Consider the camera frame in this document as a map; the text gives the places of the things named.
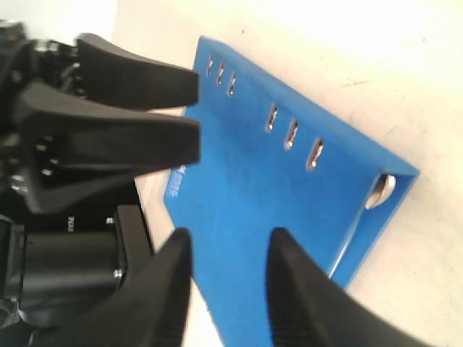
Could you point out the blue ring binder notebook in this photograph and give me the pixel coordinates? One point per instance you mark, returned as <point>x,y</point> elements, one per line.
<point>270,157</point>

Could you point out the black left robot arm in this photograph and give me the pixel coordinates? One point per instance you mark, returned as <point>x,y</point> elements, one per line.
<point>58,267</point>

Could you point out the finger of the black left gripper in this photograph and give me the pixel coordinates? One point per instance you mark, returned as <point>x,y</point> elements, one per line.
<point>116,77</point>

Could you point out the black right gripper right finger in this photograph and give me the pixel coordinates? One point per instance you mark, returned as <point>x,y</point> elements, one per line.
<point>306,308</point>

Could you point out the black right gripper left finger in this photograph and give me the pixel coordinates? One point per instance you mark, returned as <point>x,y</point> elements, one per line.
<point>151,310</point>

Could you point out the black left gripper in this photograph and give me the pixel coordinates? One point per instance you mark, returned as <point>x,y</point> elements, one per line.
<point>71,148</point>

